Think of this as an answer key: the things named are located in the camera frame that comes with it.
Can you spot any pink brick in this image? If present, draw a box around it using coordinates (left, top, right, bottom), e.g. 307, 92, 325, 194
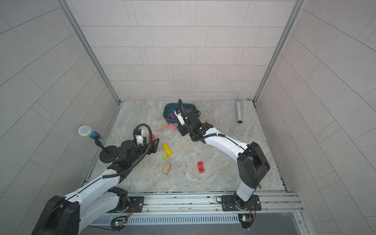
168, 123, 177, 131

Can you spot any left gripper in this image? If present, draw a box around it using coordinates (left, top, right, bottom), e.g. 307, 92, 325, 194
128, 136, 161, 166

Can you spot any teal storage bin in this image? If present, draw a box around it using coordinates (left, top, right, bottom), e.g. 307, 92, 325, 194
163, 103, 200, 124

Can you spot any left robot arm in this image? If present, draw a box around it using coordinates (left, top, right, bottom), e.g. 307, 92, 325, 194
32, 134, 159, 235

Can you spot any left circuit board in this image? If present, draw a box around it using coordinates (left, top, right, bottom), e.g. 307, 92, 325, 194
110, 216, 127, 233

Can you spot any red notched brick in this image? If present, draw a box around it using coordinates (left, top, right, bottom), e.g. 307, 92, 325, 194
197, 162, 205, 174

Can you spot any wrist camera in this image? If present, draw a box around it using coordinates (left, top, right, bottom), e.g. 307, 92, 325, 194
136, 135, 146, 146
174, 108, 185, 126

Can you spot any microphone on black stand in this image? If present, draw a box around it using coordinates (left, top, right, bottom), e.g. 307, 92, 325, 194
78, 125, 118, 164

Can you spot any aluminium mounting rail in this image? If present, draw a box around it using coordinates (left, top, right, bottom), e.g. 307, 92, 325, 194
105, 191, 304, 215

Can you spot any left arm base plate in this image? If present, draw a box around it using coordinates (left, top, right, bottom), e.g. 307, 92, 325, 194
116, 196, 145, 213

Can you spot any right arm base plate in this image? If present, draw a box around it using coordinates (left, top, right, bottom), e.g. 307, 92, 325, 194
220, 194, 262, 212

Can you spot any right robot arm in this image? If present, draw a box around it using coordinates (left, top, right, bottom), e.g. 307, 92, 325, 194
174, 108, 270, 210

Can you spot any yellow long brick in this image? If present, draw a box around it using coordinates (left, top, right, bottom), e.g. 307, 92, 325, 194
162, 143, 172, 157

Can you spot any long natural wood brick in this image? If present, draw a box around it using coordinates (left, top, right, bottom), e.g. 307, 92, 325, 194
156, 123, 169, 131

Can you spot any right circuit board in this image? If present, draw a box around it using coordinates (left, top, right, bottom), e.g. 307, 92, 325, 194
238, 213, 255, 229

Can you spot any left black cable loop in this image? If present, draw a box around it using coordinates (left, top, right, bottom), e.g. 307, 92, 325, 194
102, 123, 153, 179

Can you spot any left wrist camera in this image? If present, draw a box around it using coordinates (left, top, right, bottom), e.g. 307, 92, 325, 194
136, 135, 146, 146

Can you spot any natural wood brick front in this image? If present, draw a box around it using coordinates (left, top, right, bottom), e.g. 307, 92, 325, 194
162, 163, 171, 175

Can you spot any circuit board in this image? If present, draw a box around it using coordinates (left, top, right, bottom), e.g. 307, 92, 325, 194
238, 213, 255, 229
110, 216, 127, 233

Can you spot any glittery silver cylinder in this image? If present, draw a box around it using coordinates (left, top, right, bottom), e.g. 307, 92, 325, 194
236, 99, 243, 123

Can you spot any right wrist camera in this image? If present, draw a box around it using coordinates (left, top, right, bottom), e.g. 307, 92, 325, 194
174, 108, 185, 126

